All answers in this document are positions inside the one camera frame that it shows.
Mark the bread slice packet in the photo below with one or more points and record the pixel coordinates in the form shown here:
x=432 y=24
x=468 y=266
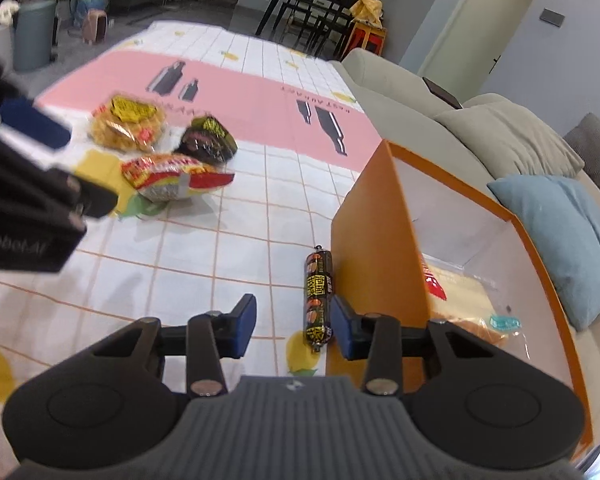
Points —
x=470 y=300

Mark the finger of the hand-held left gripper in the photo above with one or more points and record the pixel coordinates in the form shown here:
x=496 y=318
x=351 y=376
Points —
x=92 y=197
x=35 y=122

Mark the pink checked printed tablecloth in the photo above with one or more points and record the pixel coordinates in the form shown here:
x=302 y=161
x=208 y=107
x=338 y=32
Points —
x=240 y=230

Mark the white door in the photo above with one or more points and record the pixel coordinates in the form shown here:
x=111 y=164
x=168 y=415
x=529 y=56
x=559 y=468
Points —
x=465 y=35

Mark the orange cardboard box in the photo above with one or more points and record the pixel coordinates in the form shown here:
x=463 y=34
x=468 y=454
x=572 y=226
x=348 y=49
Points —
x=375 y=240

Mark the red plastic stool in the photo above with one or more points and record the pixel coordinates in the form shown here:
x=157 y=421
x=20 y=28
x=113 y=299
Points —
x=367 y=37

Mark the red orange snack bag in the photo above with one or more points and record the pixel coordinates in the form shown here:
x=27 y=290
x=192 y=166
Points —
x=170 y=175

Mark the yellow cloth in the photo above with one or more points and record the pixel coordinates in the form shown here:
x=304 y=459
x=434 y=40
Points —
x=362 y=5

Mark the dark round snack packet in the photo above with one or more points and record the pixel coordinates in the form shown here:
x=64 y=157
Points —
x=205 y=140

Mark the grey trash bin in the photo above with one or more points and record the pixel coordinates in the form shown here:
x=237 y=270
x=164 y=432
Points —
x=32 y=35

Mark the dark sausage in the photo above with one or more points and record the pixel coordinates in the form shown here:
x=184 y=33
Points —
x=316 y=300

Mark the beige cushion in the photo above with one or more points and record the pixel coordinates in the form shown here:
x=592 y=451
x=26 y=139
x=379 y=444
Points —
x=510 y=135

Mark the yellow fried snack packet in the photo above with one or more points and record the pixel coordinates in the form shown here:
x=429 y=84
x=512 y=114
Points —
x=125 y=125

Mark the beige sofa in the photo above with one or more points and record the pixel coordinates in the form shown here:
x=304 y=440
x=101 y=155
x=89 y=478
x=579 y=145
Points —
x=390 y=85

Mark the dark wall switch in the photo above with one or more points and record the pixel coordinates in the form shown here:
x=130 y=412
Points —
x=551 y=17

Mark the red white snack packet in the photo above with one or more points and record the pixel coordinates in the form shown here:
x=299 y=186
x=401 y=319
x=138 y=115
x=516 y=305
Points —
x=432 y=282

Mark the dark dining chair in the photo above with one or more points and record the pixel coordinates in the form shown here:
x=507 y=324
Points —
x=330 y=25
x=297 y=15

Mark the dark tablet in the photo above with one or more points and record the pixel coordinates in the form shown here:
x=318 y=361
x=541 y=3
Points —
x=442 y=92

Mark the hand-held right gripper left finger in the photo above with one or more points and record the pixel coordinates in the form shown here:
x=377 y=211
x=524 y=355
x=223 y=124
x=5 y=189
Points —
x=245 y=325

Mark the light blue pillow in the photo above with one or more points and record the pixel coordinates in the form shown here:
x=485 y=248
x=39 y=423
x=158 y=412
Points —
x=560 y=230

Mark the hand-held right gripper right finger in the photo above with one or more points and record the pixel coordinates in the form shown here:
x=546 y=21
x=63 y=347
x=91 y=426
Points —
x=341 y=332

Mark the white figurine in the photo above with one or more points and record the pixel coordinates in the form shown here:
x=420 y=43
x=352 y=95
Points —
x=7 y=10

